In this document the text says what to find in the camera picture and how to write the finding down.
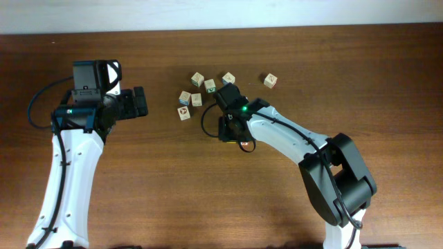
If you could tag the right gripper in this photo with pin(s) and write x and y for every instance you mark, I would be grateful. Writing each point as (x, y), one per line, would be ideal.
(223, 134)

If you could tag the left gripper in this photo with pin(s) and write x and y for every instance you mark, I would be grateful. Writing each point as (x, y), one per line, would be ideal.
(130, 108)

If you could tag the wooden block plain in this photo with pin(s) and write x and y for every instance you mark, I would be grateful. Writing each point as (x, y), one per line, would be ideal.
(196, 100)

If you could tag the wooden block green letter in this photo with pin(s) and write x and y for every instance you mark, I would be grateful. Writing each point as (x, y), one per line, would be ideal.
(210, 86)

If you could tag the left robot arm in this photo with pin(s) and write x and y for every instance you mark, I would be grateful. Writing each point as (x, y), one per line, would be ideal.
(80, 124)

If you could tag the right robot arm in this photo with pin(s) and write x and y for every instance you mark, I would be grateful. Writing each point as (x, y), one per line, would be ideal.
(338, 182)

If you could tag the wooden block brown picture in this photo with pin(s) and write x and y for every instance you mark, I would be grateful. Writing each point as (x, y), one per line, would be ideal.
(184, 113)

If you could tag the wooden block blue top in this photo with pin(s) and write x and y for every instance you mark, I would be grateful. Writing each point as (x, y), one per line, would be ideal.
(228, 78)

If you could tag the wooden block blue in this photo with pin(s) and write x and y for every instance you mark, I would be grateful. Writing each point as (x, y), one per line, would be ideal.
(185, 98)
(228, 78)

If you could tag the wooden block blue left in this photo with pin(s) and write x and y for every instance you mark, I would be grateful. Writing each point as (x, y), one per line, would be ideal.
(185, 98)

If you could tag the wooden block green top-left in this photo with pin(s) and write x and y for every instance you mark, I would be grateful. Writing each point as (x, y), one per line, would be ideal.
(197, 79)

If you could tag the wooden block far right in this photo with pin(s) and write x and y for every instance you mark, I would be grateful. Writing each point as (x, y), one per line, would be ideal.
(270, 80)

